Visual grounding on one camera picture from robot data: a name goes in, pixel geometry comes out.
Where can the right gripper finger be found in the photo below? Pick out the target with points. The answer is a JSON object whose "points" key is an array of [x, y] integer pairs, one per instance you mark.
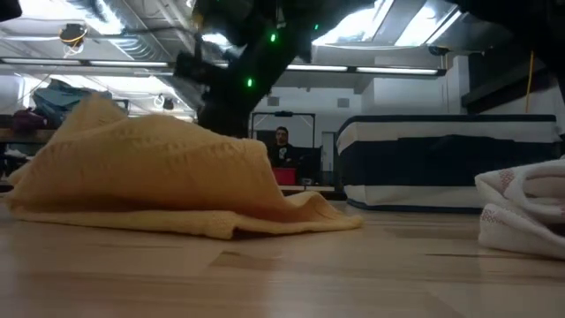
{"points": [[192, 68]]}

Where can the yellow waffle towel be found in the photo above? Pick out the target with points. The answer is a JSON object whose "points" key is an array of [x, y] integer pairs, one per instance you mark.
{"points": [[154, 168]]}

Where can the navy white striped fabric bin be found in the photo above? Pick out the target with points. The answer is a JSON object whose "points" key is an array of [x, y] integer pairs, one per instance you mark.
{"points": [[441, 163]]}

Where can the white red-checked towel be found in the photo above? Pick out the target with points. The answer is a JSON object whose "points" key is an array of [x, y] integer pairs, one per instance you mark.
{"points": [[521, 212]]}

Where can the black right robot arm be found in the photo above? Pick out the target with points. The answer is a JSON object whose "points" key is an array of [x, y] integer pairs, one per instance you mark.
{"points": [[543, 22]]}

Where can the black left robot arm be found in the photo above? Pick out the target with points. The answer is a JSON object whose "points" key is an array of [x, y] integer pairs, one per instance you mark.
{"points": [[8, 8]]}

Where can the black hanging spot lamp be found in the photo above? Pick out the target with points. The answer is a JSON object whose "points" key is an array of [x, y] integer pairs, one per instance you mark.
{"points": [[167, 103]]}

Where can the person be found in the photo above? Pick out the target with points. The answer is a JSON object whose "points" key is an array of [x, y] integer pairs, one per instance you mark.
{"points": [[282, 150]]}

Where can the red plastic bin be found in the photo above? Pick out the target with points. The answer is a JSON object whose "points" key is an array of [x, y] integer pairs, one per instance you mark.
{"points": [[284, 176]]}

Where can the long ceiling light bar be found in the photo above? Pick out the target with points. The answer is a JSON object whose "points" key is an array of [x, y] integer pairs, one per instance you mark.
{"points": [[375, 69]]}

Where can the teal cloth pile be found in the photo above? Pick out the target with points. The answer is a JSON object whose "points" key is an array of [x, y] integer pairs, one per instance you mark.
{"points": [[55, 103]]}

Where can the purple cloth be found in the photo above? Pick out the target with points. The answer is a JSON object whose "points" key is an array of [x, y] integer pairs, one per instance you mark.
{"points": [[28, 120]]}

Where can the black background station frame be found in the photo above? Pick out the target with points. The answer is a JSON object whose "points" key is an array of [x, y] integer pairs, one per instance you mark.
{"points": [[304, 115]]}

